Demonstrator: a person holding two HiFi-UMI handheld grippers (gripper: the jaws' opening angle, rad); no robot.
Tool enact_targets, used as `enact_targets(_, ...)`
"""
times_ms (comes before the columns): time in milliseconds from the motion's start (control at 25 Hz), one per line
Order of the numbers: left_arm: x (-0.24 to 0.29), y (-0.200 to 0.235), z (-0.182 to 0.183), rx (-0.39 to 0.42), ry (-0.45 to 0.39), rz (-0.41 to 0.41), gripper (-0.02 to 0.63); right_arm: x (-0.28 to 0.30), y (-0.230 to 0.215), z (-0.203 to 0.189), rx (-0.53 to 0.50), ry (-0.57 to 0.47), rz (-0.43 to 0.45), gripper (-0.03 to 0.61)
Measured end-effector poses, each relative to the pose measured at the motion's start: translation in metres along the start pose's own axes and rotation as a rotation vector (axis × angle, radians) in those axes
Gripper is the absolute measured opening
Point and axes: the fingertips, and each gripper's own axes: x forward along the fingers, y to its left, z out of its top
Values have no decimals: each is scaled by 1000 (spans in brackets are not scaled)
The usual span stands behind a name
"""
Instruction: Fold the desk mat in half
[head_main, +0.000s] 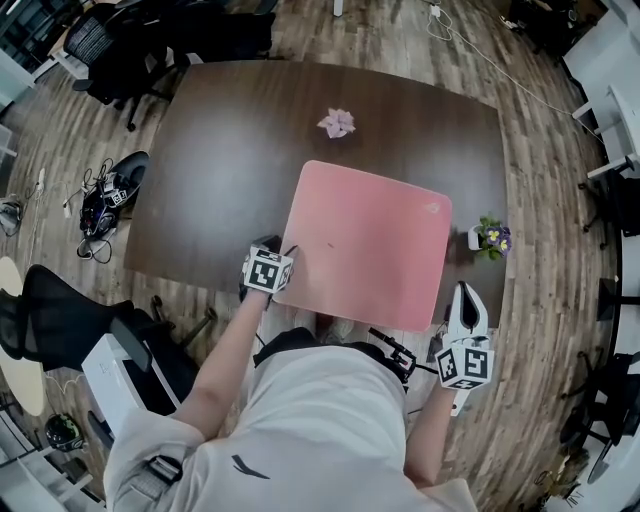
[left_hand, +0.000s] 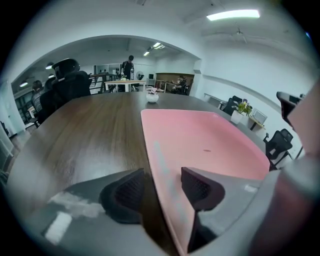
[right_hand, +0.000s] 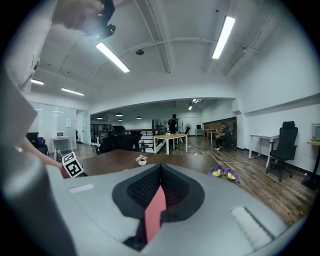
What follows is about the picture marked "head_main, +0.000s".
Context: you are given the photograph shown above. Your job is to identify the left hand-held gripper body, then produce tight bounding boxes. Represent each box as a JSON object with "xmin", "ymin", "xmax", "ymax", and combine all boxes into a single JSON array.
[{"xmin": 238, "ymin": 233, "xmax": 296, "ymax": 304}]

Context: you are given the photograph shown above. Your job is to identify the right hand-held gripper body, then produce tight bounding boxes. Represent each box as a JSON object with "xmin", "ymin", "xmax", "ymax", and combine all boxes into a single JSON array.
[{"xmin": 434, "ymin": 327, "xmax": 497, "ymax": 393}]

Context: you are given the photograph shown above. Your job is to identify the pink desk mat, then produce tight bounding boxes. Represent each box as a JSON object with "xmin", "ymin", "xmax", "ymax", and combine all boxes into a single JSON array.
[{"xmin": 272, "ymin": 159, "xmax": 455, "ymax": 334}]

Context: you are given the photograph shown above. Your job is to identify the person's left forearm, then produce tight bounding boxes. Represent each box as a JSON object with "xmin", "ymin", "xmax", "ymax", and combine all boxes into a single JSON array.
[{"xmin": 177, "ymin": 287, "xmax": 274, "ymax": 444}]

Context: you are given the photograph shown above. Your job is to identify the person's right forearm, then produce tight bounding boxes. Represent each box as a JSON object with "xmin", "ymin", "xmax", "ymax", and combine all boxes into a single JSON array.
[{"xmin": 402, "ymin": 384, "xmax": 459, "ymax": 491}]

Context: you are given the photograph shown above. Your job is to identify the white rectangular device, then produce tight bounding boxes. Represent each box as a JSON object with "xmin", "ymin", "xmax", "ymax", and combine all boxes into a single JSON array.
[{"xmin": 448, "ymin": 389, "xmax": 472, "ymax": 417}]

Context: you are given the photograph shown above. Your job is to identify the person's black shorts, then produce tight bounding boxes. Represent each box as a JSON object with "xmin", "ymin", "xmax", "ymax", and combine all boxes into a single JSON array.
[{"xmin": 252, "ymin": 327, "xmax": 419, "ymax": 396}]

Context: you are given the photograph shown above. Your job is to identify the purple flower potted plant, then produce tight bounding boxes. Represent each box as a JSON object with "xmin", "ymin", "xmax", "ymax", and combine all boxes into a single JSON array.
[{"xmin": 468, "ymin": 213, "xmax": 513, "ymax": 261}]

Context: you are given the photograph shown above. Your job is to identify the white sneaker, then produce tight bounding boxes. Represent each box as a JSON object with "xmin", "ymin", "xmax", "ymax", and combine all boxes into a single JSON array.
[{"xmin": 318, "ymin": 317, "xmax": 359, "ymax": 346}]

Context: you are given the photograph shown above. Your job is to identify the black monitor stand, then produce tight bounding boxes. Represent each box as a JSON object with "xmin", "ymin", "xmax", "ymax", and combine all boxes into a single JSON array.
[{"xmin": 597, "ymin": 277, "xmax": 640, "ymax": 324}]

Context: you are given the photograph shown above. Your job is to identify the white curved desk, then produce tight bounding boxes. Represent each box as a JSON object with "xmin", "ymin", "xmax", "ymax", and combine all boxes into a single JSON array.
[{"xmin": 607, "ymin": 234, "xmax": 640, "ymax": 512}]

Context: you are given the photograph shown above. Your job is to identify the person's white shirt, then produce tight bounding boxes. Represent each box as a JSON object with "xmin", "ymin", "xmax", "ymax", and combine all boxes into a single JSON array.
[{"xmin": 103, "ymin": 344, "xmax": 479, "ymax": 512}]

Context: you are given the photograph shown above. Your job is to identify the spare gripper device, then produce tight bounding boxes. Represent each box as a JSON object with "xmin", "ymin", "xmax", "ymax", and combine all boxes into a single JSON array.
[{"xmin": 103, "ymin": 172, "xmax": 139, "ymax": 209}]

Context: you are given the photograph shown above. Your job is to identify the black floor bag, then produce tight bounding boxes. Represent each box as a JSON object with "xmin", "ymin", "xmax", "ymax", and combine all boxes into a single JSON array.
[{"xmin": 79, "ymin": 151, "xmax": 151, "ymax": 236}]

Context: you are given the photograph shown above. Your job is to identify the white box device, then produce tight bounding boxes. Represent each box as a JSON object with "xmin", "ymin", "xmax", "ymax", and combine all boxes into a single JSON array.
[{"xmin": 81, "ymin": 332, "xmax": 184, "ymax": 439}]

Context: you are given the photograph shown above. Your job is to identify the black mesh office chair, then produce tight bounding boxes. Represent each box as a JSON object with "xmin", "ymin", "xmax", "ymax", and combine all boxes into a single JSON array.
[{"xmin": 0, "ymin": 263, "xmax": 221, "ymax": 451}]

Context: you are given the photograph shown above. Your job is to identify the beige round table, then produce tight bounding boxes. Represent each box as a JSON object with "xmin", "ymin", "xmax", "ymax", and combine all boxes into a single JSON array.
[
  {"xmin": 0, "ymin": 256, "xmax": 24, "ymax": 296},
  {"xmin": 0, "ymin": 344, "xmax": 46, "ymax": 417}
]

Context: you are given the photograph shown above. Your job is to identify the black helmet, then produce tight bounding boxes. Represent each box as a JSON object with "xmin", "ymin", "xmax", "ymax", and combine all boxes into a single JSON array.
[{"xmin": 43, "ymin": 413, "xmax": 85, "ymax": 453}]

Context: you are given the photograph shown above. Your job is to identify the wooden top white desk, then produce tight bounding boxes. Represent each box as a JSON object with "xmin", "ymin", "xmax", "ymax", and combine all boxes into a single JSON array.
[{"xmin": 32, "ymin": 24, "xmax": 84, "ymax": 84}]

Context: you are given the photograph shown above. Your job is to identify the white metal rack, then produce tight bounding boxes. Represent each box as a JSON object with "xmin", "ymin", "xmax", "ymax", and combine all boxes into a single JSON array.
[{"xmin": 0, "ymin": 429, "xmax": 109, "ymax": 512}]

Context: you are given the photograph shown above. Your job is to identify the black camera rig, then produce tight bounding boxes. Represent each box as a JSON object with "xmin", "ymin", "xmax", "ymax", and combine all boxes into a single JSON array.
[{"xmin": 368, "ymin": 327, "xmax": 439, "ymax": 396}]

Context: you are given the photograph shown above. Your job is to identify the black tangled cables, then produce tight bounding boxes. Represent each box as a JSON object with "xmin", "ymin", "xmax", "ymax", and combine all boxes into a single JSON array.
[{"xmin": 74, "ymin": 157, "xmax": 119, "ymax": 264}]

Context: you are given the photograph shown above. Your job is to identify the gray shoulder strap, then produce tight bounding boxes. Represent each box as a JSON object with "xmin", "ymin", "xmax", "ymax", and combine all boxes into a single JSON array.
[{"xmin": 130, "ymin": 452, "xmax": 184, "ymax": 501}]

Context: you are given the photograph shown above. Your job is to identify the long white cable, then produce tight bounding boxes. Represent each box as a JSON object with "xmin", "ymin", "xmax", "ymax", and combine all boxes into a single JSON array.
[{"xmin": 427, "ymin": 4, "xmax": 601, "ymax": 134}]

